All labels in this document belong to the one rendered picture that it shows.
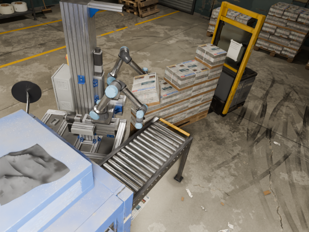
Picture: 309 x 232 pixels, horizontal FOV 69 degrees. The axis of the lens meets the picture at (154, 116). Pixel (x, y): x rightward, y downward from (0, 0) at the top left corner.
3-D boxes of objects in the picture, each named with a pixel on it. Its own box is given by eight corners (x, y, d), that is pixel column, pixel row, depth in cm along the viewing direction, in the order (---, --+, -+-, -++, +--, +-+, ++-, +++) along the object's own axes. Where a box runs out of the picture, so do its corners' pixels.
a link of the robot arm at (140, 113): (139, 107, 241) (138, 115, 248) (135, 113, 232) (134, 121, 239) (145, 109, 240) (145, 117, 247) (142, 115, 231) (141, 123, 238)
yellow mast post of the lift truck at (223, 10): (196, 94, 467) (221, 1, 355) (199, 92, 471) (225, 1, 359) (199, 96, 461) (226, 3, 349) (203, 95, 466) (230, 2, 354)
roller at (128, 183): (105, 164, 229) (105, 160, 226) (141, 191, 210) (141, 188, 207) (101, 167, 226) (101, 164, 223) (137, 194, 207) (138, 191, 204)
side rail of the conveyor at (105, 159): (154, 123, 295) (155, 116, 288) (157, 125, 293) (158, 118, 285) (67, 194, 208) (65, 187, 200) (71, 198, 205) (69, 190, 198)
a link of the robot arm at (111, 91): (101, 114, 264) (123, 85, 229) (95, 123, 252) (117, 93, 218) (93, 108, 261) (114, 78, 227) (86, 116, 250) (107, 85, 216)
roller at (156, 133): (148, 129, 276) (149, 125, 274) (180, 148, 257) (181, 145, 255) (145, 130, 272) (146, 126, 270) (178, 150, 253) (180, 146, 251)
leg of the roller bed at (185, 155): (177, 175, 318) (187, 142, 275) (181, 177, 316) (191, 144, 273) (175, 178, 315) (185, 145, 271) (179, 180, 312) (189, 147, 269)
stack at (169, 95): (129, 130, 378) (131, 88, 325) (181, 109, 436) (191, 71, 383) (141, 145, 355) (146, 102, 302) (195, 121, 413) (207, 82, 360)
